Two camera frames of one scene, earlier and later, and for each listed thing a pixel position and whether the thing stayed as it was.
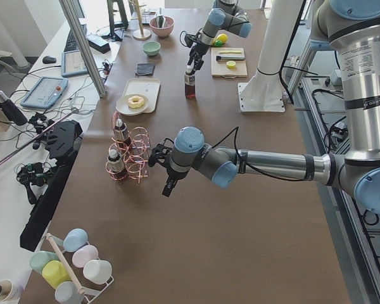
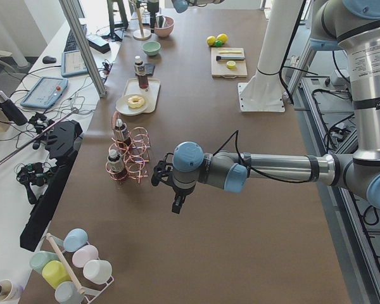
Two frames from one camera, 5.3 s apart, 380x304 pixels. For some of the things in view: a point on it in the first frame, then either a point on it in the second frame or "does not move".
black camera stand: (62, 139) does not move
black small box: (98, 44) does not move
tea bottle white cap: (190, 78) to (139, 70)
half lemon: (230, 64) does not move
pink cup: (84, 254) does not move
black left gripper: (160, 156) to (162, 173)
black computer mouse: (49, 59) does not move
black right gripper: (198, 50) to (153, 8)
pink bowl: (162, 25) does not move
